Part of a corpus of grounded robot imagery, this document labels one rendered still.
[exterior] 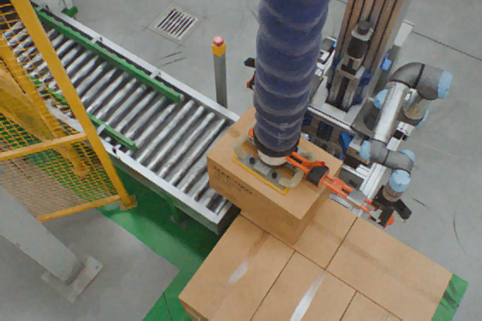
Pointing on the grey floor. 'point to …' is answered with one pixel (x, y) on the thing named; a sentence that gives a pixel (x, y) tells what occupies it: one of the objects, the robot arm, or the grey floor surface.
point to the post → (220, 74)
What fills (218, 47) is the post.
